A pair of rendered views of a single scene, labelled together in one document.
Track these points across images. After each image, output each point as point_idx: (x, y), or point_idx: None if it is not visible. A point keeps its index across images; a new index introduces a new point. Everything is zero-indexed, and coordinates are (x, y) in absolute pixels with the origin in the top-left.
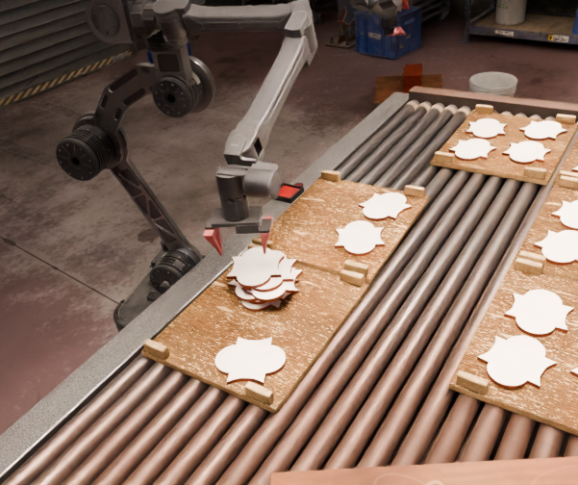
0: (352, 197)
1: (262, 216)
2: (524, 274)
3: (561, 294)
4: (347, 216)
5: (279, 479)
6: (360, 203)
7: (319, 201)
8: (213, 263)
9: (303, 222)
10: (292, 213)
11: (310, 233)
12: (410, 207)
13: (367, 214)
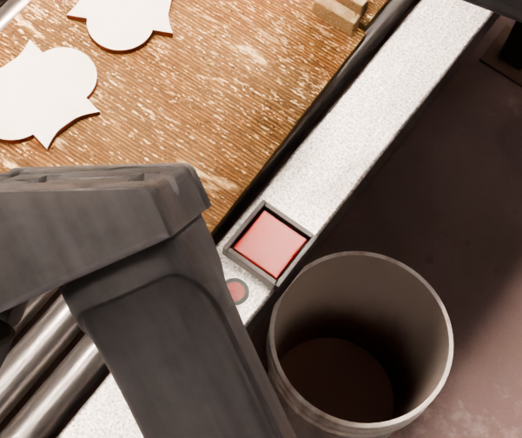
0: (104, 157)
1: (338, 170)
2: None
3: None
4: (133, 87)
5: None
6: (92, 128)
7: (189, 161)
8: (440, 29)
9: (240, 86)
10: (261, 129)
11: (229, 46)
12: None
13: (88, 67)
